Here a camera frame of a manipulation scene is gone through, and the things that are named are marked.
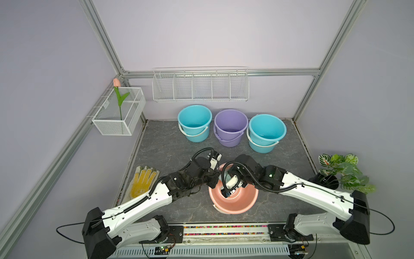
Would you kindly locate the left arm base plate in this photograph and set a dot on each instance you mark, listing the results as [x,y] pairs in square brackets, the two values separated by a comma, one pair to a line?
[174,235]

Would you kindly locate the right teal bucket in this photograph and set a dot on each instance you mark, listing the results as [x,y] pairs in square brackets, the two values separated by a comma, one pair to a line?
[264,132]

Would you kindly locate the teal bucket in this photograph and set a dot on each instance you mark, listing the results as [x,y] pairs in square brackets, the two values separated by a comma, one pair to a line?
[194,122]
[264,132]

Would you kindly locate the yellow white work glove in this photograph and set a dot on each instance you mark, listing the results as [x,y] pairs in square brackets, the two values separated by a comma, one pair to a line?
[143,180]

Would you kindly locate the long white wire shelf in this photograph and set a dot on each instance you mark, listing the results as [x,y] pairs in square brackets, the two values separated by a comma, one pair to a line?
[221,83]

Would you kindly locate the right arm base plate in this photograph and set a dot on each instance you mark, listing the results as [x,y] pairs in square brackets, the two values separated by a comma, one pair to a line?
[280,233]

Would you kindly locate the pink plastic bucket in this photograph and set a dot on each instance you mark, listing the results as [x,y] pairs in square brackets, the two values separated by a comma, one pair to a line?
[238,201]

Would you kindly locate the left teal bucket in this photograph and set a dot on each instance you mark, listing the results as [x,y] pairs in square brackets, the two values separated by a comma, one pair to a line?
[194,122]

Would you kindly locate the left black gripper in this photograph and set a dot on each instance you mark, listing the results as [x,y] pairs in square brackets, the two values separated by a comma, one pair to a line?
[213,170]

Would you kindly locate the white vented cable duct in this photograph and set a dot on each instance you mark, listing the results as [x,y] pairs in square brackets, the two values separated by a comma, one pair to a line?
[203,251]

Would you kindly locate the white wire basket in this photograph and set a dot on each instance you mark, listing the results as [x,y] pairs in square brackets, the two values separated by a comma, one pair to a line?
[107,118]

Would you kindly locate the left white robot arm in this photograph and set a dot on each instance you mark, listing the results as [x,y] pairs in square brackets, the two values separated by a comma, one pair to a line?
[104,231]

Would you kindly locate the purple bucket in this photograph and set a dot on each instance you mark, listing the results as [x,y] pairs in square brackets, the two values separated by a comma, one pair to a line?
[229,127]

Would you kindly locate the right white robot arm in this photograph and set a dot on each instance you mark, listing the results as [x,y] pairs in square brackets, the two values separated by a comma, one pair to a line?
[344,213]

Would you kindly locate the pink artificial tulip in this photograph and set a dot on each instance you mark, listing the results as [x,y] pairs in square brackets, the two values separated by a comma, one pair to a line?
[120,98]

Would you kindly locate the potted green plant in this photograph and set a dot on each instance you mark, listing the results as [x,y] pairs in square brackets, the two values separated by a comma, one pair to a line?
[341,171]

